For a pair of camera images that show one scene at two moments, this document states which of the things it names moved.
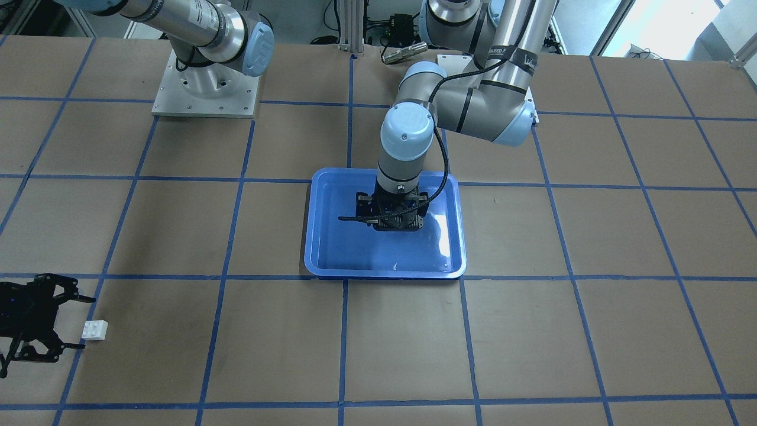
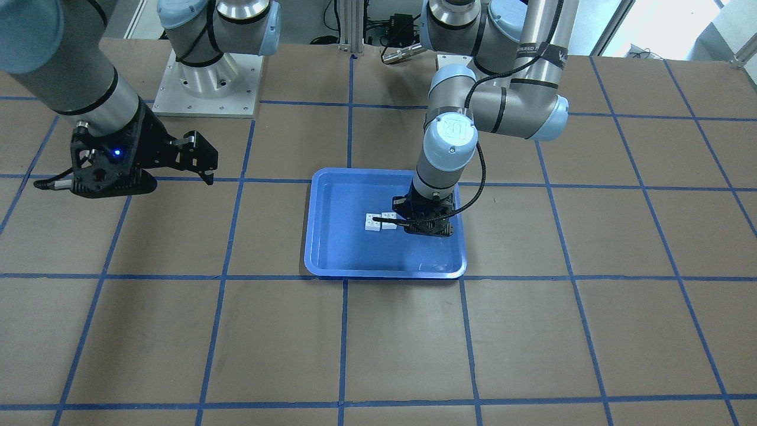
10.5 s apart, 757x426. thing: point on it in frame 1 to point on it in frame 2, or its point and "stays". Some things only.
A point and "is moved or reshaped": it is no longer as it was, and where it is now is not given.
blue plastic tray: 335,248 stays
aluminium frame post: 352,26 stays
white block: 94,329 is moved or reshaped
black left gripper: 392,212 to 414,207
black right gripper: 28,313 to 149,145
